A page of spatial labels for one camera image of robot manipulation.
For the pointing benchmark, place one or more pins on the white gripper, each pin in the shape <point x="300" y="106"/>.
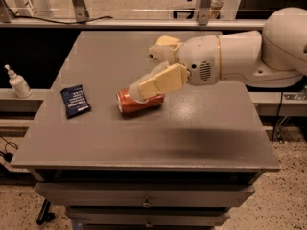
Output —
<point x="199" y="58"/>

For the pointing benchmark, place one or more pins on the red coke can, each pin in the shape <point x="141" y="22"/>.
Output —
<point x="128" y="105"/>

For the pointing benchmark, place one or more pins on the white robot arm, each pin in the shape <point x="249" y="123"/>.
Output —
<point x="275" y="57"/>

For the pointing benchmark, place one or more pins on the yellow sponge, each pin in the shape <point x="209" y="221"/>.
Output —
<point x="153" y="51"/>

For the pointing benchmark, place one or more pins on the dark blue snack packet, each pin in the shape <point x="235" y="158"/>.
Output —
<point x="75" y="101"/>

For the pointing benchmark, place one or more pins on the white pump bottle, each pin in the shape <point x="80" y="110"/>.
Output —
<point x="18" y="83"/>

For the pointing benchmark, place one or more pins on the grey top drawer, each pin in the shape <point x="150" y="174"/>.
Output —
<point x="144" y="195"/>

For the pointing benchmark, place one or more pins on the grey drawer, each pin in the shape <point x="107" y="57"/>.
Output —
<point x="144" y="195"/>
<point x="147" y="217"/>

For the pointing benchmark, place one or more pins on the grey lower drawer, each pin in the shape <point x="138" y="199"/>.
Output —
<point x="147" y="217"/>

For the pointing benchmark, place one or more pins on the metal support bracket right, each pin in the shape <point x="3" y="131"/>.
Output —
<point x="203" y="10"/>

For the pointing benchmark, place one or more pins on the metal support bracket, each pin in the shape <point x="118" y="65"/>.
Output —
<point x="203" y="10"/>
<point x="81" y="12"/>

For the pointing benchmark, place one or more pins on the metal support bracket left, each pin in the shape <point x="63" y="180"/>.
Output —
<point x="81" y="12"/>

